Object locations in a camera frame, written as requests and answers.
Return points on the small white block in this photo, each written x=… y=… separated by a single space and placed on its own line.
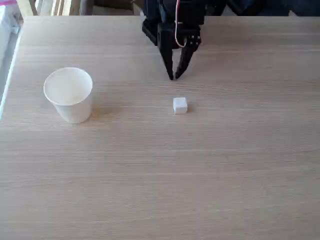
x=180 y=105

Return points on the brown cardboard box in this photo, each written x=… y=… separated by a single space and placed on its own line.
x=115 y=8

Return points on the white paper cup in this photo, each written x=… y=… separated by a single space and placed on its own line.
x=68 y=93

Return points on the light wooden frame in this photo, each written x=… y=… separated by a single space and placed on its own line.
x=27 y=7

